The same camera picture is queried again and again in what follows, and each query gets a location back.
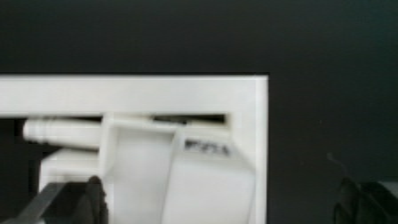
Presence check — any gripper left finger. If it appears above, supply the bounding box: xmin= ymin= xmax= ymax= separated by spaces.
xmin=11 ymin=176 xmax=109 ymax=224

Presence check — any white U-shaped fence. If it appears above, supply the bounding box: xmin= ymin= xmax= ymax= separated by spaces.
xmin=0 ymin=76 xmax=269 ymax=224

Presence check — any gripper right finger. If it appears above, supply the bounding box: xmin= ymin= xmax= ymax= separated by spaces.
xmin=333 ymin=178 xmax=398 ymax=224

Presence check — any white chair leg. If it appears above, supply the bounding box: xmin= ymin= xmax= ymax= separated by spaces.
xmin=162 ymin=132 xmax=256 ymax=224

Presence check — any white chair seat part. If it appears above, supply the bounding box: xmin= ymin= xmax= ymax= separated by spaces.
xmin=22 ymin=112 xmax=238 ymax=224

